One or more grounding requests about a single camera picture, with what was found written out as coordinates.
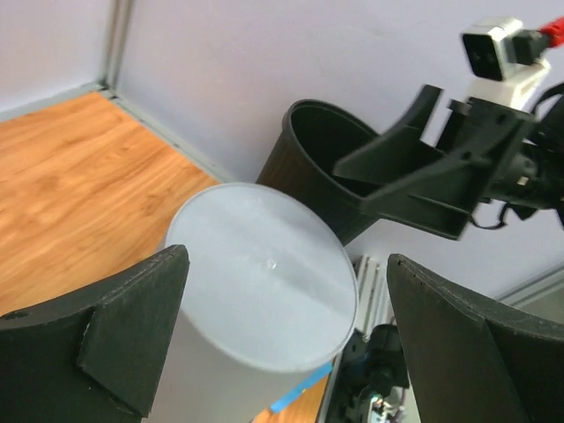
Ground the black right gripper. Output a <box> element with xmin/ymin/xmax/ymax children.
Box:
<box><xmin>332</xmin><ymin>85</ymin><xmax>563</xmax><ymax>240</ymax></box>

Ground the grey plastic bin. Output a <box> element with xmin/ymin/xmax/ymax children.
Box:
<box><xmin>149</xmin><ymin>183</ymin><xmax>358</xmax><ymax>422</ymax></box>

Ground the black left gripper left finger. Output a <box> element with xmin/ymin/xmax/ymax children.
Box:
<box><xmin>1</xmin><ymin>245</ymin><xmax>189</xmax><ymax>422</ymax></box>

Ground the blue cartoon print cloth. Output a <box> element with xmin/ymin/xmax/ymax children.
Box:
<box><xmin>269</xmin><ymin>362</ymin><xmax>333</xmax><ymax>413</ymax></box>

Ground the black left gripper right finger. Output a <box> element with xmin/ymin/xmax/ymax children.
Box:
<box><xmin>386</xmin><ymin>254</ymin><xmax>563</xmax><ymax>422</ymax></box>

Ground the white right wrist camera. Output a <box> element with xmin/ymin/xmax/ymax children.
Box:
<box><xmin>461</xmin><ymin>17</ymin><xmax>554</xmax><ymax>110</ymax></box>

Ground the black plastic bin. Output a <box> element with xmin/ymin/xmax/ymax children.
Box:
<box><xmin>256</xmin><ymin>100</ymin><xmax>381</xmax><ymax>245</ymax></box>

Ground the aluminium frame rail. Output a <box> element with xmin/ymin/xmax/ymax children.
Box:
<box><xmin>99</xmin><ymin>1</ymin><xmax>236</xmax><ymax>182</ymax></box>

